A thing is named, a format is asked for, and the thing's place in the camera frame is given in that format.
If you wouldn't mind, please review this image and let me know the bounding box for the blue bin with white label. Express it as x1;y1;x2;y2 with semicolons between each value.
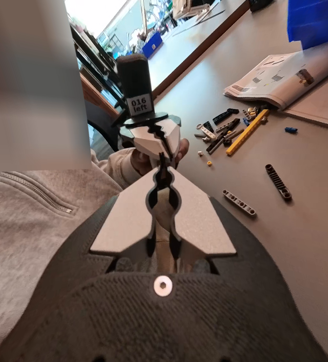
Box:
141;31;165;59

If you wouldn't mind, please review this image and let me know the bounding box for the plain blue plastic bin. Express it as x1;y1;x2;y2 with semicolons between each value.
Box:
286;0;328;51

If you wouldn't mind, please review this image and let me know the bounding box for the person's left forearm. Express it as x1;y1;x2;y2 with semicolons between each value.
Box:
90;148;143;190

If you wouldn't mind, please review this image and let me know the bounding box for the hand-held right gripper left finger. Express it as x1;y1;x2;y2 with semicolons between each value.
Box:
90;167;164;266

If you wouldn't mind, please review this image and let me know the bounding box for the black office chair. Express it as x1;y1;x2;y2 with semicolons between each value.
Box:
85;99;125;153

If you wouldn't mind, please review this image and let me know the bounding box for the person's grey sweater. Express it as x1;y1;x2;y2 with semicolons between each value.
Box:
0;169;126;362

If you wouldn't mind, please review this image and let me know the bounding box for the long yellow lego beam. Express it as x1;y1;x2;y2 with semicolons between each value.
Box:
226;109;271;156

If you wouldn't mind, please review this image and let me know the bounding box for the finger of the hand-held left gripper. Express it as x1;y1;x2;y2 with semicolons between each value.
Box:
158;117;181;159
134;124;166;162

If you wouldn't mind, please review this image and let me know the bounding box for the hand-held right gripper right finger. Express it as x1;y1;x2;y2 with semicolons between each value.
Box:
166;166;237;270

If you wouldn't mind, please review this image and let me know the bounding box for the dark brown lego beam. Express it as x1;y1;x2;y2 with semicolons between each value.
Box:
265;164;293;202

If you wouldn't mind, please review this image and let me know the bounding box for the wooden desk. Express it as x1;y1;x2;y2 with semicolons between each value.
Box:
79;72;121;117

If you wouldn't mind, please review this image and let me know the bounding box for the lego instruction booklet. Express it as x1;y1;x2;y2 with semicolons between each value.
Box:
223;42;328;132

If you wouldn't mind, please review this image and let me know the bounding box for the pile of lego pieces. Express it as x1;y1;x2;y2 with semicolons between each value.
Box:
194;105;270;155

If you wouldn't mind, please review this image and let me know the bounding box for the light grey lego beam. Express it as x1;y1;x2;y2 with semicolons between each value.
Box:
222;189;257;217

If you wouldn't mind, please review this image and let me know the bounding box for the person's left hand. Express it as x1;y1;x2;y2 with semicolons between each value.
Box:
130;138;190;178

